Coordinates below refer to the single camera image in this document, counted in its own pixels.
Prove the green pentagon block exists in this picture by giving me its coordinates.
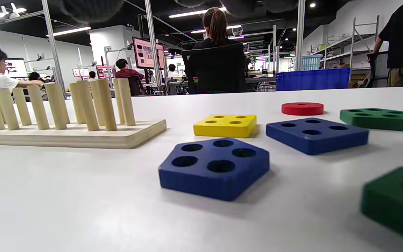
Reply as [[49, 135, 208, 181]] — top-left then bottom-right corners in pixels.
[[340, 108, 403, 132]]

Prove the yellow square block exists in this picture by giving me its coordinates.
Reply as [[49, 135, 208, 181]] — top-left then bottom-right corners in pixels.
[[193, 114, 257, 139]]

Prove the green rectangle block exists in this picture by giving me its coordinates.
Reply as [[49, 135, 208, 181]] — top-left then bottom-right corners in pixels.
[[361, 167, 403, 245]]

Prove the blue plastic crate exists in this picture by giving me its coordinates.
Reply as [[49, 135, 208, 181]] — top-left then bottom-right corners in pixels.
[[276, 68, 352, 91]]

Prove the red disc block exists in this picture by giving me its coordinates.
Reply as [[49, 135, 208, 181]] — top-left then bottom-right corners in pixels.
[[281, 102, 324, 116]]

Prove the metal shelf rack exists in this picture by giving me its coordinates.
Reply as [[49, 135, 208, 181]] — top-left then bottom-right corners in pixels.
[[322, 15, 380, 88]]

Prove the large computer monitor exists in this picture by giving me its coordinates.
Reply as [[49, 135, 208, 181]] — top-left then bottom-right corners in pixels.
[[133, 37, 166, 70]]

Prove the person's right hand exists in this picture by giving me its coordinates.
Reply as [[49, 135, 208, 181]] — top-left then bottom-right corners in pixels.
[[61, 0, 299, 23]]

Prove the light blue basket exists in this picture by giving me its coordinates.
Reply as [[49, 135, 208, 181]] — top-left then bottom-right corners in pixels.
[[294, 54, 324, 71]]

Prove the aluminium frame post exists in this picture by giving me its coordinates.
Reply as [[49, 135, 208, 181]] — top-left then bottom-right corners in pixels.
[[41, 0, 66, 93], [145, 0, 163, 95], [295, 0, 306, 70]]

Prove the black background chair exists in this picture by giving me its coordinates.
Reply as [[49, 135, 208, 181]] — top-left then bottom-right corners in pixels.
[[126, 75, 145, 96]]

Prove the blue square block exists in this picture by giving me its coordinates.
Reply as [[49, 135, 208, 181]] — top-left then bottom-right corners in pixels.
[[266, 118, 369, 155]]

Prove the blue pentagon block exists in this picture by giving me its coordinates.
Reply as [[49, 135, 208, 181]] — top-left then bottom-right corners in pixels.
[[158, 138, 270, 202]]

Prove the wooden peg board with posts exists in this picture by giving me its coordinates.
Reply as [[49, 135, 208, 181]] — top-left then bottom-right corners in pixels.
[[0, 79, 167, 150]]

